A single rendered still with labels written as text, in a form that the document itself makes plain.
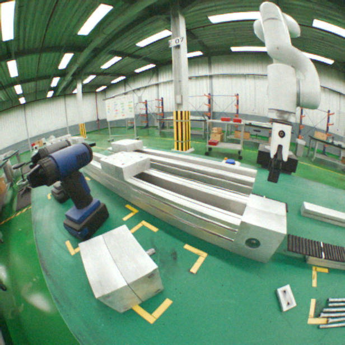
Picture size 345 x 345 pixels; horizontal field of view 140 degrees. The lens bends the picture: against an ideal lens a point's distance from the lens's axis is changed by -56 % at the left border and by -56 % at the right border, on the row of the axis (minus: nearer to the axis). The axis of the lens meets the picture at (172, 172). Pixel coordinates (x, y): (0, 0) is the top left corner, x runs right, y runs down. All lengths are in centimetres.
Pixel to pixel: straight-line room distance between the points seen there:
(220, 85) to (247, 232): 836
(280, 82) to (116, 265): 49
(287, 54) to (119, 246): 58
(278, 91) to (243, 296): 45
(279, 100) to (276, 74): 7
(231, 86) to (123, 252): 830
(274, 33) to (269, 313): 64
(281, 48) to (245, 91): 773
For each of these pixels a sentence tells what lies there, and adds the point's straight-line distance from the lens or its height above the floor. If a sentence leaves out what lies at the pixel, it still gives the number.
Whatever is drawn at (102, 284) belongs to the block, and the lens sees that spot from 20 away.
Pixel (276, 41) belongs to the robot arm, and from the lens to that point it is 50.
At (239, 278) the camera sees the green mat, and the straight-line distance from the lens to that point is 30.
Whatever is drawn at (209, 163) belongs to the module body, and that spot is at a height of 86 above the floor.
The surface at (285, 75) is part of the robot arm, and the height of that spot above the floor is 117.
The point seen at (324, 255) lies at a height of 81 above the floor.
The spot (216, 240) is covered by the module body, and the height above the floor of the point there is 80.
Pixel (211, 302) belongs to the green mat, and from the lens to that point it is 27.
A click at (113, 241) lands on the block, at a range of 23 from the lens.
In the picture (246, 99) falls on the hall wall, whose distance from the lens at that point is 809.
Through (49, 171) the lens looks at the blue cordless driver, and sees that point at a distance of 30.
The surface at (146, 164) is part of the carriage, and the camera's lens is 46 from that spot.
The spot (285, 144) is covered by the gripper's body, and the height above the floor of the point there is 99.
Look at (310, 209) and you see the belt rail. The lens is 53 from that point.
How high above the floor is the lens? 104
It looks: 24 degrees down
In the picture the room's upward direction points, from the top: 2 degrees counter-clockwise
